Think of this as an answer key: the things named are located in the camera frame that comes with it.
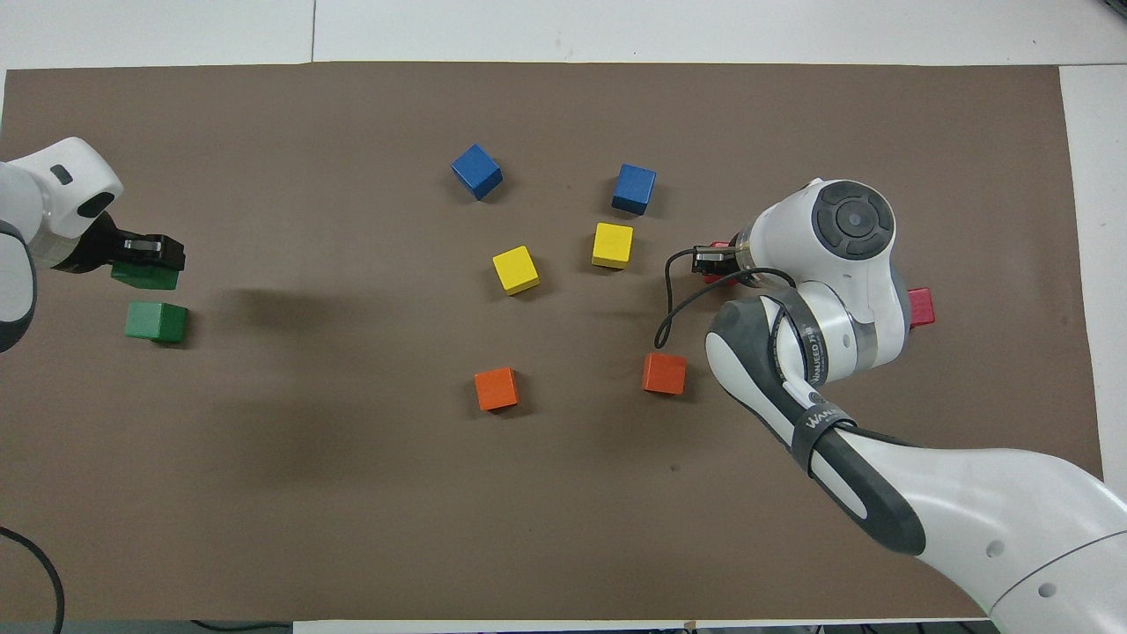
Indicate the green wooden cube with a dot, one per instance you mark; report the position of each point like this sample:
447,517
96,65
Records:
157,321
145,279

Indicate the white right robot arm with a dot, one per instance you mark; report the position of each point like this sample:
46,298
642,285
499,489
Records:
1012,511

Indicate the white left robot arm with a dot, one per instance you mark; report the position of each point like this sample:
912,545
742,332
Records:
26,189

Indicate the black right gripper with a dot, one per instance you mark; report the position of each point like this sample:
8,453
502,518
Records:
726,261

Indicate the yellow wooden cube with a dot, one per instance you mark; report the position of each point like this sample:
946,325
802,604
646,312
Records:
515,270
612,246

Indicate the red wooden cube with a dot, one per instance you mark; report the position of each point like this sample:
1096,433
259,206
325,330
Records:
720,279
921,308

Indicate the blue wooden cube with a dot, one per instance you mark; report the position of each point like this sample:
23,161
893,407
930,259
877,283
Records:
476,172
634,189

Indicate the brown table mat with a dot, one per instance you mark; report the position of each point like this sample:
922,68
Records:
264,493

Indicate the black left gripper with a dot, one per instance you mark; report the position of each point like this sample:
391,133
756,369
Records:
106,246

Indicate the orange wooden cube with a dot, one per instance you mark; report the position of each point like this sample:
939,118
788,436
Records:
496,389
664,374

